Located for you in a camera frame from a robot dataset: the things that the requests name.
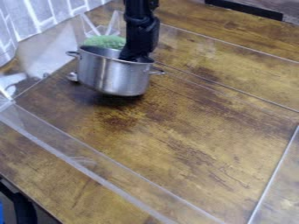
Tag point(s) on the green bumpy toy vegetable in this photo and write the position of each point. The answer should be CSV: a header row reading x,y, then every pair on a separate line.
x,y
105,41

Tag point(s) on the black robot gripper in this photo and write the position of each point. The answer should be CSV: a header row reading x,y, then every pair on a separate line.
x,y
142,29

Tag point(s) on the grey white patterned curtain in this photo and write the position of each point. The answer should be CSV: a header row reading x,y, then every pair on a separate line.
x,y
28,17

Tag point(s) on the clear acrylic barrier panel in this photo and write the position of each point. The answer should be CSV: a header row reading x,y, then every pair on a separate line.
x,y
116,159

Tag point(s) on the stainless steel pot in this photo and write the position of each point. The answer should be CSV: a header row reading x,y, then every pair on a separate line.
x,y
109,75

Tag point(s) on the black bar at back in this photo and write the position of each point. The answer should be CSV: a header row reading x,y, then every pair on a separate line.
x,y
246,9

